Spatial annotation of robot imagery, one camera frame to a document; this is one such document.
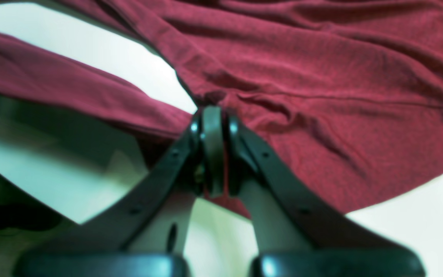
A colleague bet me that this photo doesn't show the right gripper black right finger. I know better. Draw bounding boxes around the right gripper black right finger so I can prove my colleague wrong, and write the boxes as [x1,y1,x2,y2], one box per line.
[225,115,426,277]

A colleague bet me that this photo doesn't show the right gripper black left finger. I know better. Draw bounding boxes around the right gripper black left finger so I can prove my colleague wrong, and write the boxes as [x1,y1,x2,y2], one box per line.
[13,107,223,277]

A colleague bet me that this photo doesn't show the dark red t-shirt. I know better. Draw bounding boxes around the dark red t-shirt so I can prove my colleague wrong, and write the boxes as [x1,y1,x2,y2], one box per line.
[0,0,443,218]

